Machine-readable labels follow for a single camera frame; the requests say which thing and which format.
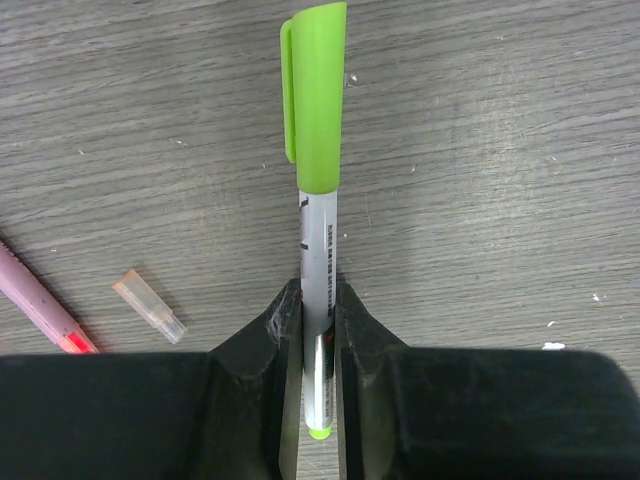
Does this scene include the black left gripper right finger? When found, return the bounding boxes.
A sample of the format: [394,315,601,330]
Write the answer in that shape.
[335,283,639,479]

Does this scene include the purple highlighter pen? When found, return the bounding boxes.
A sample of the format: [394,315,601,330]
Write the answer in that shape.
[1,243,99,354]

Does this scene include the lime green pen cap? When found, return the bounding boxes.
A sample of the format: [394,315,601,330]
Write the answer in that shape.
[280,2,347,195]

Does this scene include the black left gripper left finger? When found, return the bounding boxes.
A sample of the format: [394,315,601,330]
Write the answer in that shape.
[1,280,302,479]

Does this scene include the white pen lime end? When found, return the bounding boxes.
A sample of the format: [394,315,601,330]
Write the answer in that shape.
[299,191,338,440]

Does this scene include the clear orange pen cap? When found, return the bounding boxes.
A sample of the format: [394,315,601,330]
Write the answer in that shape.
[112,269,187,345]

